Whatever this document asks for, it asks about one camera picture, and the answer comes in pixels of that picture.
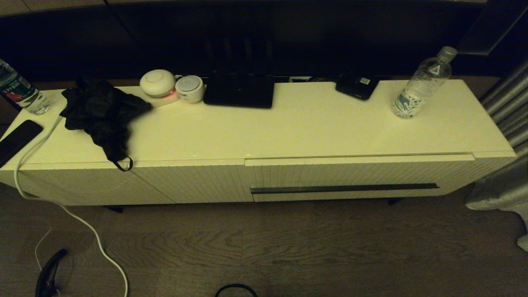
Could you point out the clear bottle with grey cap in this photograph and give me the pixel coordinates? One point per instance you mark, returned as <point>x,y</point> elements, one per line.
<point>420,88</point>

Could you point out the white low cabinet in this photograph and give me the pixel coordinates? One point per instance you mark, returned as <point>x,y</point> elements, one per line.
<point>288,123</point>

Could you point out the black flat box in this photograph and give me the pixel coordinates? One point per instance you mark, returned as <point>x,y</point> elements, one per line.
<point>239,90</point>

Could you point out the small white cylinder speaker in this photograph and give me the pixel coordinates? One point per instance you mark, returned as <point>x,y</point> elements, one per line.
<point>189,88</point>

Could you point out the flat white base with red light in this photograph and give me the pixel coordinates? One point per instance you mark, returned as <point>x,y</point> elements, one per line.
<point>166,100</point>

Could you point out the small black device with label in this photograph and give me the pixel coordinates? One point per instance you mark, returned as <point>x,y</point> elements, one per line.
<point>357,88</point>

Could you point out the white round dome device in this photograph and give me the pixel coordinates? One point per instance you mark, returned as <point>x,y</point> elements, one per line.
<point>156,82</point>

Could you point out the black crumpled cloth bag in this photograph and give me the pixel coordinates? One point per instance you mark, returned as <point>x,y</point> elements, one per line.
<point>99,111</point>

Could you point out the grey curtain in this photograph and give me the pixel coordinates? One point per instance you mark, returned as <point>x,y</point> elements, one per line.
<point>507,107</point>

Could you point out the black smartphone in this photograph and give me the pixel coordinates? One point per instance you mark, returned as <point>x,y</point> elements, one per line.
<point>16,140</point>

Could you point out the water bottle with green label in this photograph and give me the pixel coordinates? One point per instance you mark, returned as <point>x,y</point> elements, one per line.
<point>18,90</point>

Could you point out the white wall socket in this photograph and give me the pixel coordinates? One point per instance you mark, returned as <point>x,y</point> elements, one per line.
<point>300,78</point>

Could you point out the dark framed wall panel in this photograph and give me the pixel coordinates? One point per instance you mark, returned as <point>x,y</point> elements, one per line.
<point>491,29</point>

